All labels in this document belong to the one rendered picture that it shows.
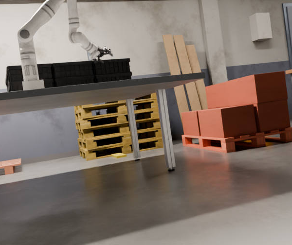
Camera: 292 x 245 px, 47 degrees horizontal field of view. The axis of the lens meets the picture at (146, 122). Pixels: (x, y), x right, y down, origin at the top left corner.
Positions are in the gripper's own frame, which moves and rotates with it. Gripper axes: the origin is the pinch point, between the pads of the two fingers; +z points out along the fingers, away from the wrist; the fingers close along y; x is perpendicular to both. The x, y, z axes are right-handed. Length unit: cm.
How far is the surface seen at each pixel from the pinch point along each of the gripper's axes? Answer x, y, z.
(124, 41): -211, 83, 190
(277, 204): 137, -69, 2
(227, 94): -33, -31, 185
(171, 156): 62, 5, 68
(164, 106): 27, -10, 52
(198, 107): -92, 36, 280
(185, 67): -155, 27, 259
